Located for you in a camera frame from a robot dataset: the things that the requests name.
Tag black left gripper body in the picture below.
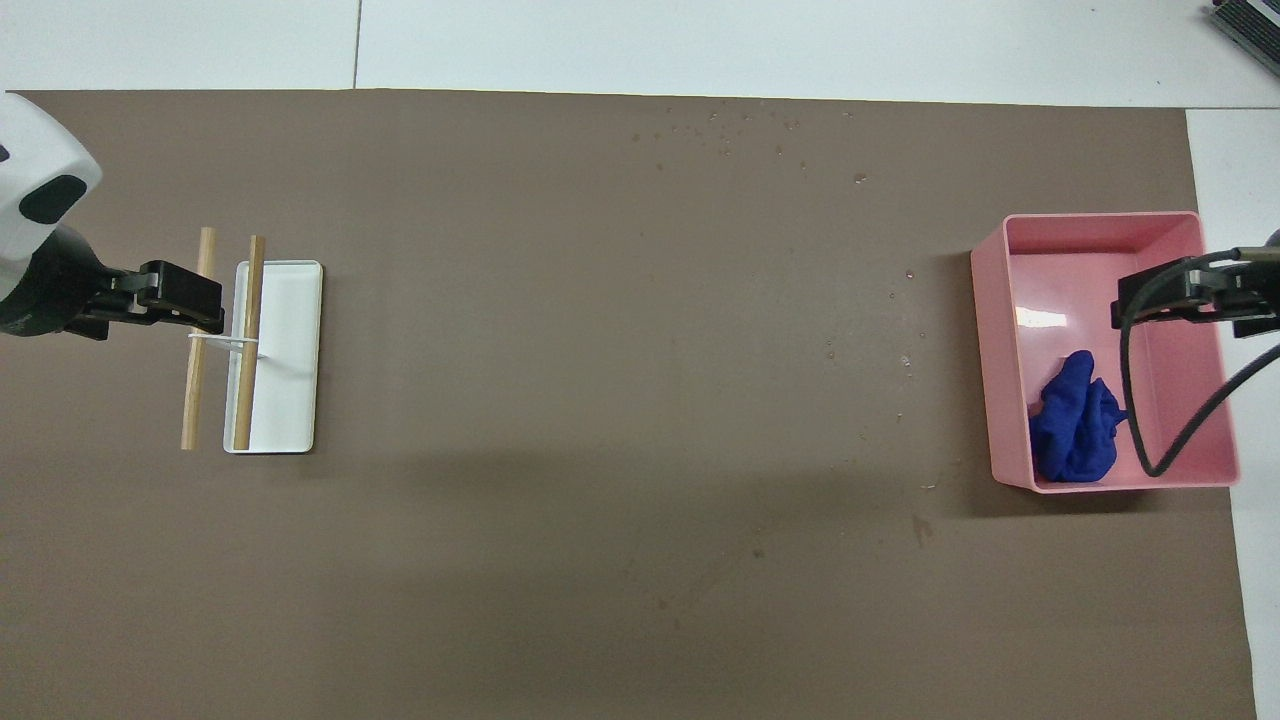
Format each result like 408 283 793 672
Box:
0 226 143 342

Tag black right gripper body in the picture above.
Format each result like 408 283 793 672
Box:
1186 258 1280 339

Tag blue towel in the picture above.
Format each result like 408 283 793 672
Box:
1029 350 1130 484

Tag wooden rod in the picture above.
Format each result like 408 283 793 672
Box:
180 227 219 451
232 235 268 451

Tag white rectangular tray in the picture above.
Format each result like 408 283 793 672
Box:
223 260 324 455

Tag pink plastic bin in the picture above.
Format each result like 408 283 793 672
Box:
970 211 1241 495

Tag grey laptop corner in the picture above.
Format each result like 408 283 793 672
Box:
1205 0 1280 51

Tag brown table mat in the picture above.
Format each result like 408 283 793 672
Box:
0 88 1259 720

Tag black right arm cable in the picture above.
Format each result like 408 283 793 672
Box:
1118 247 1280 479

